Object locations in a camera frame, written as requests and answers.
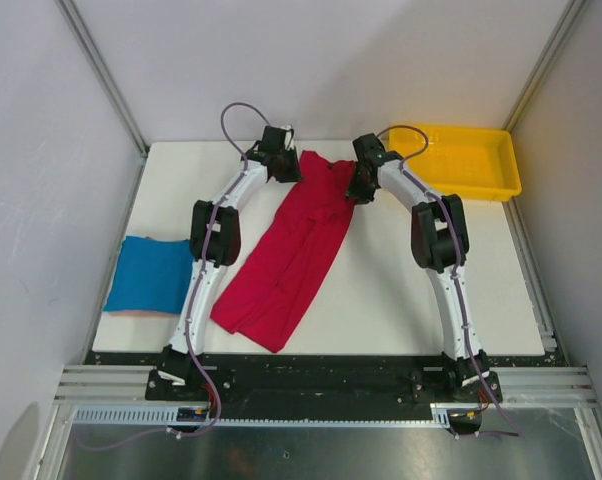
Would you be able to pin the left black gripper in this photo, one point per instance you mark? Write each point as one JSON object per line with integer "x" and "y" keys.
{"x": 294, "y": 174}

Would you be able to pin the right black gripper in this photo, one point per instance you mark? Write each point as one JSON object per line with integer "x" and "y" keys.
{"x": 361, "y": 197}

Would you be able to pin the red polo shirt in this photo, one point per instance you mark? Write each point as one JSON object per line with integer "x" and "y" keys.
{"x": 268, "y": 297}

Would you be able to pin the blue t shirt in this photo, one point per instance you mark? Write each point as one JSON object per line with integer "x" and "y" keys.
{"x": 146, "y": 275}

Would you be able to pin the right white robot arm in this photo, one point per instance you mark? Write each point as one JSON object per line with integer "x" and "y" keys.
{"x": 439, "y": 245}

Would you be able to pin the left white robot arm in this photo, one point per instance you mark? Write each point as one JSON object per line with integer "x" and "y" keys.
{"x": 215, "y": 243}

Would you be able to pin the yellow plastic tray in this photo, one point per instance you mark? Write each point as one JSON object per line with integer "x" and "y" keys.
{"x": 474, "y": 163}

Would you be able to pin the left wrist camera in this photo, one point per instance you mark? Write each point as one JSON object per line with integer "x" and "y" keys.
{"x": 277, "y": 139}

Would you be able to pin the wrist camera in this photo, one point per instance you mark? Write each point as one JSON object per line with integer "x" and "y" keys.
{"x": 369, "y": 149}
{"x": 277, "y": 139}

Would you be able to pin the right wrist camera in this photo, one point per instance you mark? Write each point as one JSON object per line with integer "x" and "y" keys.
{"x": 369, "y": 149}

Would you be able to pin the left aluminium frame post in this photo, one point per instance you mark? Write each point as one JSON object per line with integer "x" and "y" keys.
{"x": 97, "y": 62}

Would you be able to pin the aluminium frame post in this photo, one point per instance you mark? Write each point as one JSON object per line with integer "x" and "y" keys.
{"x": 97, "y": 62}
{"x": 567, "y": 23}

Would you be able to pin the grey slotted cable duct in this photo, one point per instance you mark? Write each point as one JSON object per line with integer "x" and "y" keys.
{"x": 412, "y": 416}

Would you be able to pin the right aluminium frame post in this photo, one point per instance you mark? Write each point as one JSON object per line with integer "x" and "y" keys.
{"x": 567, "y": 23}

